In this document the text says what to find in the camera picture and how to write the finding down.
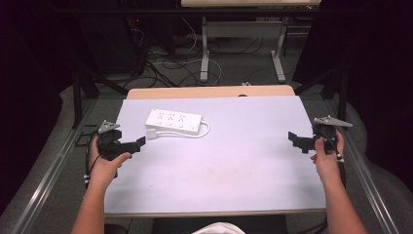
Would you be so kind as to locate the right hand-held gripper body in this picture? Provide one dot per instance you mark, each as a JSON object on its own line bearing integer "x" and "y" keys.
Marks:
{"x": 326, "y": 131}

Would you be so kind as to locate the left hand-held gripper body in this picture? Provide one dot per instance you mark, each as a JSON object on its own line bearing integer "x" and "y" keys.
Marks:
{"x": 108, "y": 144}

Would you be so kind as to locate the white power plug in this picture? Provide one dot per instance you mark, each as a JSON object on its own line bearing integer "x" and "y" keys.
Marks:
{"x": 151, "y": 133}

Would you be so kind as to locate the white power strip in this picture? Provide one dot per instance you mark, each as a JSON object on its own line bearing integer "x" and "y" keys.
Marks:
{"x": 173, "y": 121}

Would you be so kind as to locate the person's left hand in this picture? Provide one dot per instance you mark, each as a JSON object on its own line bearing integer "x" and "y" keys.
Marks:
{"x": 104, "y": 169}

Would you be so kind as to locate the person's right hand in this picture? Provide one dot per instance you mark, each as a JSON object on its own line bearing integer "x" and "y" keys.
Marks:
{"x": 324, "y": 164}

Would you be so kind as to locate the black metal stand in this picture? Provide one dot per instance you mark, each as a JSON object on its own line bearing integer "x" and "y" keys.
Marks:
{"x": 79, "y": 97}
{"x": 339, "y": 94}

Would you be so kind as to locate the pale lavender table mat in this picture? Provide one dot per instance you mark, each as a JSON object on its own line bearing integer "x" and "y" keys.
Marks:
{"x": 214, "y": 169}

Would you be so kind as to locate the black curtain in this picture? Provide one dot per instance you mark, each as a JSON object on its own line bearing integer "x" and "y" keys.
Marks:
{"x": 373, "y": 65}
{"x": 32, "y": 81}

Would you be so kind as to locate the wooden table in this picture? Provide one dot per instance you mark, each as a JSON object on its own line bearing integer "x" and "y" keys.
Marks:
{"x": 211, "y": 91}

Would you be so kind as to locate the black computer tower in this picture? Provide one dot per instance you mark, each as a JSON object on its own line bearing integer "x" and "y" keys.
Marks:
{"x": 110, "y": 42}

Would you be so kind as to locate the person's white clothing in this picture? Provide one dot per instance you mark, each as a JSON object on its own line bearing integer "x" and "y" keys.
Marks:
{"x": 219, "y": 228}

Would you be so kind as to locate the desk with white legs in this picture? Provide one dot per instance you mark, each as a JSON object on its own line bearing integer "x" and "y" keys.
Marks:
{"x": 243, "y": 29}

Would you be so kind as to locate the aluminium rail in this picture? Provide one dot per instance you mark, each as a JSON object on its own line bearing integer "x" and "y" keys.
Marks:
{"x": 42, "y": 185}
{"x": 368, "y": 185}

